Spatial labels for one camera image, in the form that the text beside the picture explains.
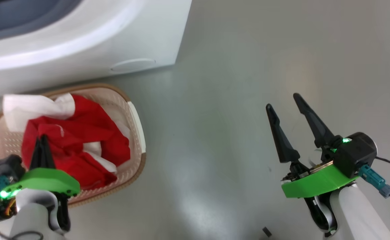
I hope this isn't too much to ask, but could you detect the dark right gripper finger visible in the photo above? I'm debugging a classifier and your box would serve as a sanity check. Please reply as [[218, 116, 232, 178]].
[[265, 103, 301, 164], [293, 93, 336, 149]]

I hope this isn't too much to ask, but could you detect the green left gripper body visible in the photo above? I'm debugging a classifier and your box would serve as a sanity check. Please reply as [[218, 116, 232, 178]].
[[0, 167, 81, 200]]

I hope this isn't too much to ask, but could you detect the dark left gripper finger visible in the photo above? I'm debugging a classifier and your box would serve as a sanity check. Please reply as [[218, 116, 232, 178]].
[[29, 136, 44, 170], [42, 134, 56, 169]]

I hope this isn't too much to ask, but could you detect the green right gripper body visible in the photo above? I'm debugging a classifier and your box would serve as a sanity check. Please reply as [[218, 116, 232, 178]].
[[281, 160, 361, 199]]

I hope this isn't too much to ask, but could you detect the red and white garment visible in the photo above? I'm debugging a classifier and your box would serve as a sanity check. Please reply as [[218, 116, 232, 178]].
[[2, 93, 131, 190]]

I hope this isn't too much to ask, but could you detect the cream laundry basket brown rim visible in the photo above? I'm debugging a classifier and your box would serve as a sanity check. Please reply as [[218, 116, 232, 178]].
[[0, 83, 147, 207]]

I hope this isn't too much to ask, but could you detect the white front-load washing machine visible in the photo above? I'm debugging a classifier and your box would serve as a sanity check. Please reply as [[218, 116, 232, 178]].
[[0, 0, 192, 100]]

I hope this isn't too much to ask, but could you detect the grey rubber door gasket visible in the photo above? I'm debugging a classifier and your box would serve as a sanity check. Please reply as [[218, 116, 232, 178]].
[[0, 0, 83, 42]]

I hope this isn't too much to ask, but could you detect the round white filter cover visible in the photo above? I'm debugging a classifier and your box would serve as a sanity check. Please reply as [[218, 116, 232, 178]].
[[110, 58, 156, 73]]

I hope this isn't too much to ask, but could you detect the teal left camera connector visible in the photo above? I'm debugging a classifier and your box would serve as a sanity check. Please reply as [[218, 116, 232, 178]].
[[0, 176, 11, 194]]

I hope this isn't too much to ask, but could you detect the teal camera connector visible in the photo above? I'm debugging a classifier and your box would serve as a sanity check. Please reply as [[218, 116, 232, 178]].
[[358, 164, 390, 199], [0, 176, 11, 194]]

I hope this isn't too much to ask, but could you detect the teal right camera connector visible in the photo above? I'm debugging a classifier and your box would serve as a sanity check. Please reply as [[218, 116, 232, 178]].
[[358, 164, 390, 199]]

